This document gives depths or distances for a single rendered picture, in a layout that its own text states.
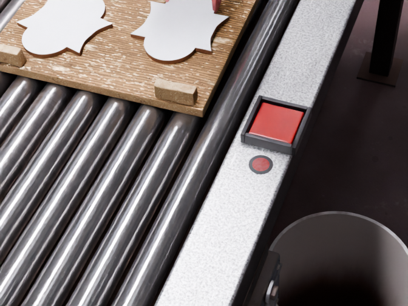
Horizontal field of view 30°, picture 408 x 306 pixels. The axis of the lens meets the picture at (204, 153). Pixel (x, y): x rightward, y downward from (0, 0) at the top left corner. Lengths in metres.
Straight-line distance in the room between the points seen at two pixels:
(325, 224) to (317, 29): 0.58
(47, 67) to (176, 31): 0.20
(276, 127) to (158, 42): 0.23
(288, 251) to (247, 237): 0.73
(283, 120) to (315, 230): 0.66
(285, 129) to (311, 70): 0.13
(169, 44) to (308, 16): 0.23
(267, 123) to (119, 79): 0.22
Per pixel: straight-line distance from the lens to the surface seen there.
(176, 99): 1.04
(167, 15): 1.16
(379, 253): 1.68
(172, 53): 1.10
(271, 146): 1.00
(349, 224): 1.65
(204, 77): 1.07
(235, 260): 0.91
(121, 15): 1.19
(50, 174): 1.03
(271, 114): 1.03
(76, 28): 1.17
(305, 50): 1.14
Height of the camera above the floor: 1.69
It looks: 50 degrees down
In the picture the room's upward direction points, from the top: 5 degrees counter-clockwise
